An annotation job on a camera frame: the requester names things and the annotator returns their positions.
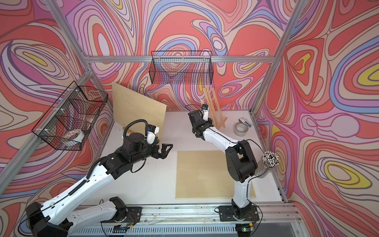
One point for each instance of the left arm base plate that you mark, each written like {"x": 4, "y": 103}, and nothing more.
{"x": 127, "y": 215}

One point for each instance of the cup of pencils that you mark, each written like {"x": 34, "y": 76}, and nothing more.
{"x": 268, "y": 162}

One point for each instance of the patterned tape roll in basket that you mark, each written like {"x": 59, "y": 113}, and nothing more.
{"x": 73, "y": 137}

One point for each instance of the left black wire basket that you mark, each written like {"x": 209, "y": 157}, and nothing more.
{"x": 78, "y": 107}

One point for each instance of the clear packing tape roll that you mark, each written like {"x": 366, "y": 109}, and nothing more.
{"x": 240, "y": 129}

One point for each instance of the back black wire basket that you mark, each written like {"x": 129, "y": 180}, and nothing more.
{"x": 181, "y": 67}

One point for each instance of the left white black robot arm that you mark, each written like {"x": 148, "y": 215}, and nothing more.
{"x": 58, "y": 216}

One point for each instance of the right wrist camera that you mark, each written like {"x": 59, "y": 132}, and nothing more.
{"x": 205, "y": 112}

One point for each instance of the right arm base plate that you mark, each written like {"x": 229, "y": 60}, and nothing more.
{"x": 230, "y": 213}

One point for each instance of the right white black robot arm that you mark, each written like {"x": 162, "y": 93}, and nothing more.
{"x": 241, "y": 162}

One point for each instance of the black wire basket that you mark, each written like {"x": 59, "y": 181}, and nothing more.
{"x": 78, "y": 107}
{"x": 181, "y": 67}

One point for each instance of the small silver metal object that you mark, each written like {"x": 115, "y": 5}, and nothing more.
{"x": 245, "y": 121}

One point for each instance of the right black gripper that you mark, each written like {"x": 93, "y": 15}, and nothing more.
{"x": 209, "y": 120}

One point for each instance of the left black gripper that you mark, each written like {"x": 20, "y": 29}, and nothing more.
{"x": 164, "y": 153}

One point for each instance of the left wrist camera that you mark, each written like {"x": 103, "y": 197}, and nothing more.
{"x": 152, "y": 134}

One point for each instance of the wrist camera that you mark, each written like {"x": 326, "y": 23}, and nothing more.
{"x": 152, "y": 134}
{"x": 205, "y": 112}

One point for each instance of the aluminium mounting rail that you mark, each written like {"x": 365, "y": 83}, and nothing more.
{"x": 276, "y": 220}

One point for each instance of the green circuit board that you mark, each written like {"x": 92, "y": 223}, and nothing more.
{"x": 119, "y": 229}

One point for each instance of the plywood board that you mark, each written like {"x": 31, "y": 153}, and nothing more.
{"x": 203, "y": 174}
{"x": 129, "y": 106}

